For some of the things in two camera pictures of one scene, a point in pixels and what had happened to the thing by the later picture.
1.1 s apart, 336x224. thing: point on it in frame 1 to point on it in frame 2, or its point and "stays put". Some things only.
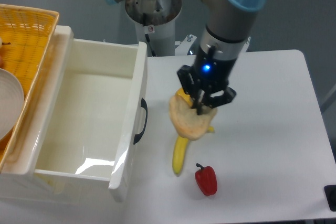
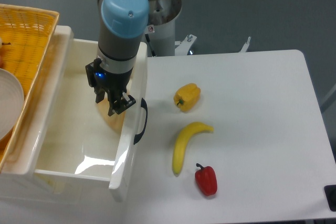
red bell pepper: (207, 180) stays put
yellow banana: (180, 151) stays put
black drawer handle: (137, 137) stays put
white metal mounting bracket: (184, 45) stays put
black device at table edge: (330, 193) stays put
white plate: (11, 102) stays put
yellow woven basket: (25, 33) stays put
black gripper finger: (198, 103) to (100, 94)
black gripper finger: (201, 94) to (112, 99)
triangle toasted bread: (189, 124) to (116, 120)
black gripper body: (208, 80) to (116, 84)
